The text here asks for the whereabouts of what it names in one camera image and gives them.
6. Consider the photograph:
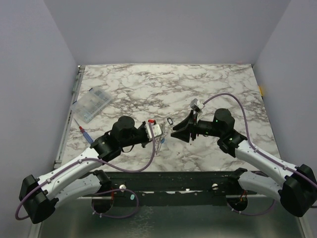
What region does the black key tag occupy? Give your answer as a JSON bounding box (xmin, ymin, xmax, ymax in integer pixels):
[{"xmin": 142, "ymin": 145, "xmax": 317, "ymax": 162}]
[{"xmin": 167, "ymin": 118, "xmax": 173, "ymax": 125}]

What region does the silver key organiser with rings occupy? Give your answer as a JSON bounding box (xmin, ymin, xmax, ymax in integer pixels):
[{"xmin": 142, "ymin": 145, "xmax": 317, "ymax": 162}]
[{"xmin": 156, "ymin": 122, "xmax": 172, "ymax": 155}]

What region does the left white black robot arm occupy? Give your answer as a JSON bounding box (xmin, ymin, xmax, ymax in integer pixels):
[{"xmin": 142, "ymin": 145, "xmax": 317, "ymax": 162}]
[{"xmin": 15, "ymin": 116, "xmax": 162, "ymax": 224}]

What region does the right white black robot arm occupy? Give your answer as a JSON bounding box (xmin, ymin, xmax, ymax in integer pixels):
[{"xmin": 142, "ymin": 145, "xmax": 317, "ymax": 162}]
[{"xmin": 171, "ymin": 109, "xmax": 317, "ymax": 217}]

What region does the blue red screwdriver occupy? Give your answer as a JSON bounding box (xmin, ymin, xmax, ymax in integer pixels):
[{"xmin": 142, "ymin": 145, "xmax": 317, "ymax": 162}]
[{"xmin": 73, "ymin": 119, "xmax": 94, "ymax": 144}]

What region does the clear plastic screw box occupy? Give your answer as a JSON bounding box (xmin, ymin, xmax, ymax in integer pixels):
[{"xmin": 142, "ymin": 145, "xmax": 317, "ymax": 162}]
[{"xmin": 71, "ymin": 86, "xmax": 113, "ymax": 123}]

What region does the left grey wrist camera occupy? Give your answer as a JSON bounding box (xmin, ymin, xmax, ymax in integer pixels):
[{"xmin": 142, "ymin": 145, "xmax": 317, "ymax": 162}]
[{"xmin": 145, "ymin": 119, "xmax": 163, "ymax": 141}]

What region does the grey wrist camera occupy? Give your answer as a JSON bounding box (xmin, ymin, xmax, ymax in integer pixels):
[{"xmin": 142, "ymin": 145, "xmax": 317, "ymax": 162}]
[
  {"xmin": 145, "ymin": 119, "xmax": 163, "ymax": 141},
  {"xmin": 190, "ymin": 98, "xmax": 205, "ymax": 113}
]

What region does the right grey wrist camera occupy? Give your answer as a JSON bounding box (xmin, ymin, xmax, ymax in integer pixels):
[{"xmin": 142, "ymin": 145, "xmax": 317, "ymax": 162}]
[{"xmin": 190, "ymin": 98, "xmax": 205, "ymax": 113}]

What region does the black mounting base rail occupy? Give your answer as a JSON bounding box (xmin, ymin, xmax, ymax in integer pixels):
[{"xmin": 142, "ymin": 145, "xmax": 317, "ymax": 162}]
[{"xmin": 92, "ymin": 169, "xmax": 245, "ymax": 210}]

